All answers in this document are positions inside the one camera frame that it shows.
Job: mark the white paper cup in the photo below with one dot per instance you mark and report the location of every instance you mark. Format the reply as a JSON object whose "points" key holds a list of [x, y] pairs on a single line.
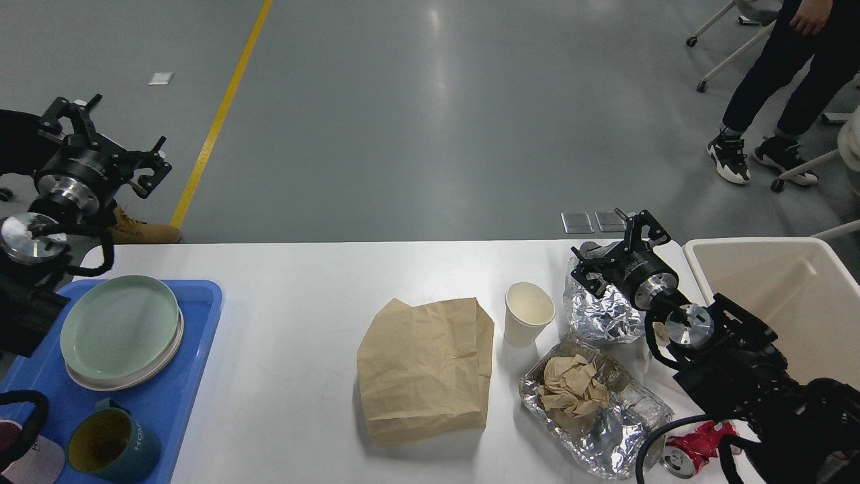
{"points": [[528, 310]]}

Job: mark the brown paper bag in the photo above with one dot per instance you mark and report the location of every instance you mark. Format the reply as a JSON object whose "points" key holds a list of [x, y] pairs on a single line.
{"points": [[424, 371]]}

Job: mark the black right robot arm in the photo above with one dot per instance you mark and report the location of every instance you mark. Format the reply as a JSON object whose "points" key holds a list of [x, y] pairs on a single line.
{"points": [[725, 360]]}

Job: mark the white floor tag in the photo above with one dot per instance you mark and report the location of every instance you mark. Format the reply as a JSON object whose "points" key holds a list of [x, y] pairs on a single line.
{"points": [[160, 79]]}

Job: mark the crumpled foil ball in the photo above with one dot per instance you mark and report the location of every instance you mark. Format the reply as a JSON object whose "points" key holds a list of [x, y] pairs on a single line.
{"points": [[609, 319]]}

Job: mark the green plate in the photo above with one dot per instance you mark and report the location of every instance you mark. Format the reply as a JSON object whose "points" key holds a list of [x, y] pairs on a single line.
{"points": [[120, 327]]}

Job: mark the person in black sneakers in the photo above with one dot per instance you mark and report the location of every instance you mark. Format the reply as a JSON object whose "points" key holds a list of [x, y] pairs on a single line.
{"points": [[819, 35]]}

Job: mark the person in tan boots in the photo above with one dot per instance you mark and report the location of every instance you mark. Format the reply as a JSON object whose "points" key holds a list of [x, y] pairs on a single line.
{"points": [[24, 152]]}

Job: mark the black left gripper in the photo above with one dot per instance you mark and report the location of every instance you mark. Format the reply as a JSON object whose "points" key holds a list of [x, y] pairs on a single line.
{"points": [[85, 181]]}

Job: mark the beige plastic bin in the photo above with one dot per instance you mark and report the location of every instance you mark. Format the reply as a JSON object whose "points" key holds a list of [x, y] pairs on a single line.
{"points": [[799, 288]]}

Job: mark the blue plastic tray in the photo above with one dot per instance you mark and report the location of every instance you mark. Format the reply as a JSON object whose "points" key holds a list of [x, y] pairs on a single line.
{"points": [[162, 405]]}

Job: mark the crumpled brown paper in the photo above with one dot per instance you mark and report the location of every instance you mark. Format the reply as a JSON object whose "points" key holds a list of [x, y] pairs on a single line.
{"points": [[572, 393]]}

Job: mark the aluminium foil tray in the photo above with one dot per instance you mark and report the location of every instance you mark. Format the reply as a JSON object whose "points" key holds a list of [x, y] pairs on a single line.
{"points": [[604, 442]]}

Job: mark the dark teal mug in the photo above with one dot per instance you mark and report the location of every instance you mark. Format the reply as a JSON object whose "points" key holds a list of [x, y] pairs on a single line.
{"points": [[113, 445]]}

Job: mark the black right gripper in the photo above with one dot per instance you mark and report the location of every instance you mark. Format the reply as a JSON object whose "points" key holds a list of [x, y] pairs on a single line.
{"points": [[641, 276]]}

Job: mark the pink plate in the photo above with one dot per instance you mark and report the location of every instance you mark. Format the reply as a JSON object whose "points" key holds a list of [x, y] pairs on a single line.
{"points": [[138, 377]]}

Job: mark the crushed red can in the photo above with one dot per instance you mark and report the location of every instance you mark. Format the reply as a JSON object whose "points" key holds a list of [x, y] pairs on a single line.
{"points": [[684, 456]]}

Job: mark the pink mug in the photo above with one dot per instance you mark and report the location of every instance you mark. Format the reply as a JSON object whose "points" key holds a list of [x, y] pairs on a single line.
{"points": [[42, 462]]}

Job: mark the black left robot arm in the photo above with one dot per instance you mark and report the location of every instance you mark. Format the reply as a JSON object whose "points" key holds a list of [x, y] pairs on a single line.
{"points": [[74, 223]]}

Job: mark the clear floor plate right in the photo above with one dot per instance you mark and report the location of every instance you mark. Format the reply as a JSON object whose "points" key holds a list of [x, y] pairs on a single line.
{"points": [[609, 221]]}

